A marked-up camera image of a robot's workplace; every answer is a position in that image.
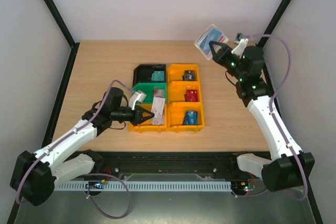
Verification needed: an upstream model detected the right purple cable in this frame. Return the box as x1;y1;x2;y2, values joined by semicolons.
230;33;308;201

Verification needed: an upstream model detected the yellow bin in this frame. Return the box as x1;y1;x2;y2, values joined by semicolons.
167;81;202;103
129;105;167;133
167;64;199;83
167;102;205;133

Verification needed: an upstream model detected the yellow bin back right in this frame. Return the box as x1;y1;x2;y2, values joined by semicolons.
167;64;199;83

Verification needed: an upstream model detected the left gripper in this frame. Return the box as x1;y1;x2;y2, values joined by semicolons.
111;105;154;126

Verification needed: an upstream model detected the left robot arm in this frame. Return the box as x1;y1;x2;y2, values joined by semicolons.
10;87;154;206

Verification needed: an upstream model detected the white patterned card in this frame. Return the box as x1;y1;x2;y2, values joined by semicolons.
151;97;165;118

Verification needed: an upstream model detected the black bin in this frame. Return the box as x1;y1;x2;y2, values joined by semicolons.
132;64;166;86

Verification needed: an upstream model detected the yellow bin front right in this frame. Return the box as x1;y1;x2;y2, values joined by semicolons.
167;102;205;133

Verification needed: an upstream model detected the red white card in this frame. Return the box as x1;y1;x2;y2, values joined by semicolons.
153;89;165;98

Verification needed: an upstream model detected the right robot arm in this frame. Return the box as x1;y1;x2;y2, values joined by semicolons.
209;39;314;193

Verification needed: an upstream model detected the yellow bin front left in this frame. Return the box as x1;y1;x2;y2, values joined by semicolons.
129;105;167;133

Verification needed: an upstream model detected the yellow bin middle right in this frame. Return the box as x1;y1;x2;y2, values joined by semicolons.
167;81;202;103

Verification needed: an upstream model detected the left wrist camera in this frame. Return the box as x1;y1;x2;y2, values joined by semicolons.
129;90;146;110

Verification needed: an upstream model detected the green bin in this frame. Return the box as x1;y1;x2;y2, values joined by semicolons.
132;82;167;104

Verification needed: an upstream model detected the teal card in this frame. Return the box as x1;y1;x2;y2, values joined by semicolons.
151;71;165;82

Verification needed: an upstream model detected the dark blue card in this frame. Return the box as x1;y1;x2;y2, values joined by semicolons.
182;70;196;81

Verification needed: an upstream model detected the grey cable duct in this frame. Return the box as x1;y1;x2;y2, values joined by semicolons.
56;181;232;192

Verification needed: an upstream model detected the black aluminium frame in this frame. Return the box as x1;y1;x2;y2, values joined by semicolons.
8;0;323;223

